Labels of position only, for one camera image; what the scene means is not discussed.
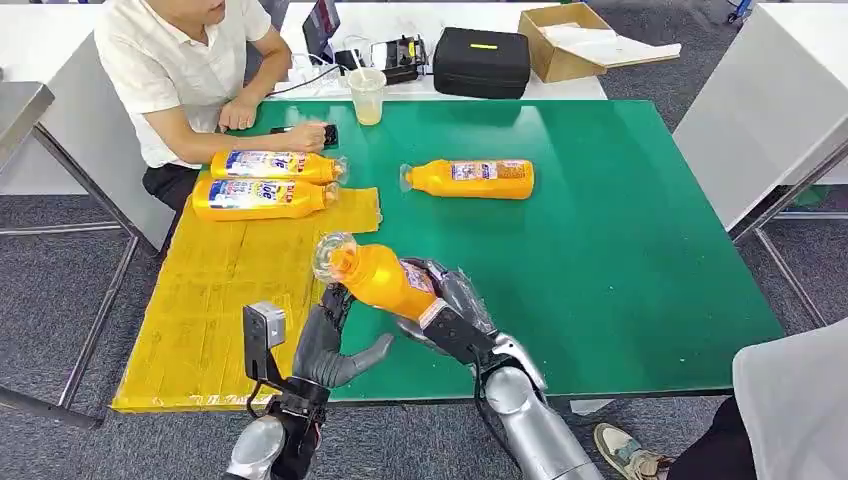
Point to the clear plastic drink cup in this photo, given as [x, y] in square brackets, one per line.
[366, 99]

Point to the dark tablet on stand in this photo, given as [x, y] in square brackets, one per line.
[321, 26]

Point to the person's right hand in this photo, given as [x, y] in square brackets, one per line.
[308, 138]

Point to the brown cardboard box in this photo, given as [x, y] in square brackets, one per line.
[550, 60]

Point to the green object under table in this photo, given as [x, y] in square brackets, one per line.
[811, 197]

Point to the steel frame table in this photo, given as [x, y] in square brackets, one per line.
[20, 112]

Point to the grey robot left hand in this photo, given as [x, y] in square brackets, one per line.
[321, 358]

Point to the green table mat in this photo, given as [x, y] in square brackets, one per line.
[596, 265]

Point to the person's leg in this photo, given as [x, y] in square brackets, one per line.
[719, 454]

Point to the orange drink bottle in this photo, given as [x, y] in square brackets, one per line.
[381, 281]
[272, 166]
[258, 202]
[477, 185]

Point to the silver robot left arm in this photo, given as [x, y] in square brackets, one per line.
[255, 447]

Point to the white desk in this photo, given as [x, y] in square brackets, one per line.
[79, 146]

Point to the white table with metal legs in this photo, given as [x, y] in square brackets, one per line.
[755, 106]

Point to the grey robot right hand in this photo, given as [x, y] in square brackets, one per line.
[464, 295]

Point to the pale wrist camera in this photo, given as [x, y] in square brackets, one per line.
[268, 324]
[457, 334]

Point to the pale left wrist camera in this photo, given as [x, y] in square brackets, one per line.
[268, 324]

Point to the white drinking straw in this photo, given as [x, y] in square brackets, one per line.
[358, 63]

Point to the person's shoe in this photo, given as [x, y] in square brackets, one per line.
[626, 456]

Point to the black power adapter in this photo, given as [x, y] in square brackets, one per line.
[346, 60]

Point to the black label printer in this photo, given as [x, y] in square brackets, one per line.
[401, 63]

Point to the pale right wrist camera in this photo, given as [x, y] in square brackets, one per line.
[457, 334]

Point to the blue object on floor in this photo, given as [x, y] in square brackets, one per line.
[740, 10]

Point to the black zip case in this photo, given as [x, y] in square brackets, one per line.
[480, 63]

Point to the black smartphone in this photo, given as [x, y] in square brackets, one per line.
[331, 136]

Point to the person's left hand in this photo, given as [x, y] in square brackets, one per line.
[238, 114]

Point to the person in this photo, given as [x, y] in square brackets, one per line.
[166, 66]

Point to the yellow sheet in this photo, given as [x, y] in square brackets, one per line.
[212, 318]

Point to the white foam sheet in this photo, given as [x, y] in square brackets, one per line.
[609, 45]

